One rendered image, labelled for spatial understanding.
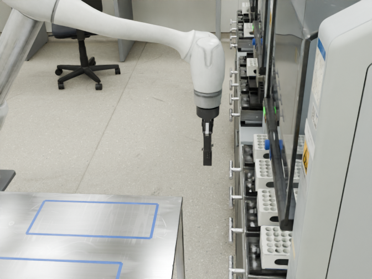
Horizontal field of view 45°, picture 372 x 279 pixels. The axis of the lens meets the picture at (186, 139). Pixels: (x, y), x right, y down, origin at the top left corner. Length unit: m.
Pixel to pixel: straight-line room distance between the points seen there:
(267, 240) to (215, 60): 0.53
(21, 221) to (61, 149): 1.90
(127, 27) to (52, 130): 2.18
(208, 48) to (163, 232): 0.54
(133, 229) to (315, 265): 0.52
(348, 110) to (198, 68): 0.69
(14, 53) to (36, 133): 1.93
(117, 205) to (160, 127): 2.05
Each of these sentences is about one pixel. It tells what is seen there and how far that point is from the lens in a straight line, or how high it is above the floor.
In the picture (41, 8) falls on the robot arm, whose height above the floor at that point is 1.33.
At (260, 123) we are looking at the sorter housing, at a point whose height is 0.74.
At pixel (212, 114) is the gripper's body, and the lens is 1.42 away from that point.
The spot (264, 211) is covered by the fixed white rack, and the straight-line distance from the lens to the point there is 1.22.
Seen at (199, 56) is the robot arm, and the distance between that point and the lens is 1.33.
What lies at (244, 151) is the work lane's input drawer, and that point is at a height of 0.82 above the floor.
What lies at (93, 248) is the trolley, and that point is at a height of 0.82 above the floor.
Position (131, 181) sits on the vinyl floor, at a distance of 2.79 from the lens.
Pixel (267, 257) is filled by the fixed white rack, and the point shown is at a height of 0.85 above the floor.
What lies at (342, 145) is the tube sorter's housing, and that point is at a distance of 0.77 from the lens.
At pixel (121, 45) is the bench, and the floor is 0.18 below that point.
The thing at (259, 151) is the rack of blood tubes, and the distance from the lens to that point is 1.47.
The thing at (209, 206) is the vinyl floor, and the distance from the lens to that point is 2.57.
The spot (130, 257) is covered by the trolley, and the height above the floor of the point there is 0.82.
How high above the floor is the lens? 1.66
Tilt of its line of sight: 32 degrees down
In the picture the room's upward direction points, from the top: 2 degrees counter-clockwise
